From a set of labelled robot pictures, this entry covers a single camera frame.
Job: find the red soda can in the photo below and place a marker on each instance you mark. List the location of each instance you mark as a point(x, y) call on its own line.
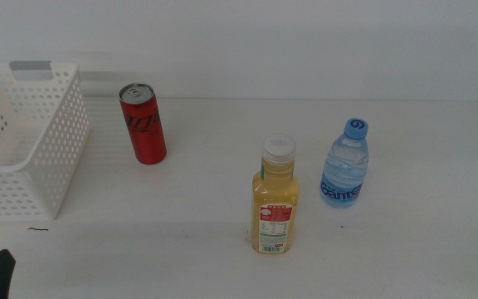
point(145, 133)

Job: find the yellow juice bottle white cap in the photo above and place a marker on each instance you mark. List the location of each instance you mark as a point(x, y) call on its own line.
point(274, 191)

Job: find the clear water bottle blue cap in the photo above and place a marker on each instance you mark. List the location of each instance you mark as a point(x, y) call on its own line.
point(344, 174)

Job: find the thin black thread scrap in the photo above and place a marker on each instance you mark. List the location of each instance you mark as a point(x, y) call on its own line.
point(40, 229)

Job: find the white perforated plastic basket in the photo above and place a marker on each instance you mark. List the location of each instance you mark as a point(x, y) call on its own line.
point(58, 145)

